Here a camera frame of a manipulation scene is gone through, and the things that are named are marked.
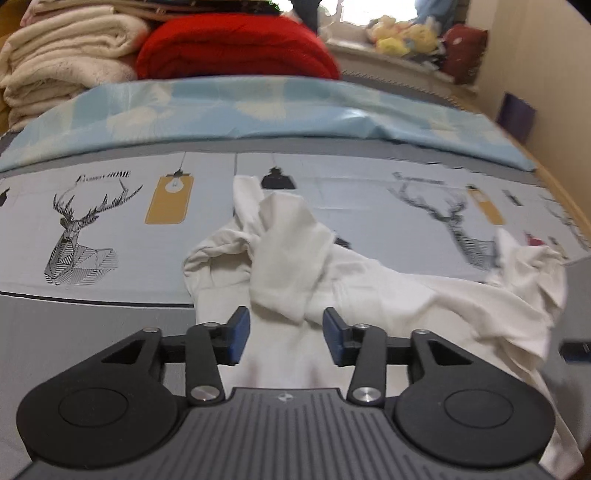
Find light blue patterned quilt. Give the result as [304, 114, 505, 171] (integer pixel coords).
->
[1, 76, 535, 171]

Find yellow plush toys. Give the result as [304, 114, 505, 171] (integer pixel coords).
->
[365, 16, 446, 58]

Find white folded bedding pile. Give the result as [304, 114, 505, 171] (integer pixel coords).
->
[21, 0, 281, 26]

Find dark red cushion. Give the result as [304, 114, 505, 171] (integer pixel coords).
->
[441, 24, 489, 85]

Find printed grey bed sheet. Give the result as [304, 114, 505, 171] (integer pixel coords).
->
[1, 137, 590, 479]

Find red folded quilt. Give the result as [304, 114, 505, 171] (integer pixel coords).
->
[135, 13, 341, 80]

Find purple box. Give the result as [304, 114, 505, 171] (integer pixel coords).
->
[496, 92, 537, 144]

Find dark teal shark plush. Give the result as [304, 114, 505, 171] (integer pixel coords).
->
[290, 0, 321, 34]

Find cream folded blankets stack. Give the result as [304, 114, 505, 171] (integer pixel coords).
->
[1, 5, 150, 132]

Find white t-shirt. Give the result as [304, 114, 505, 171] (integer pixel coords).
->
[181, 174, 585, 472]

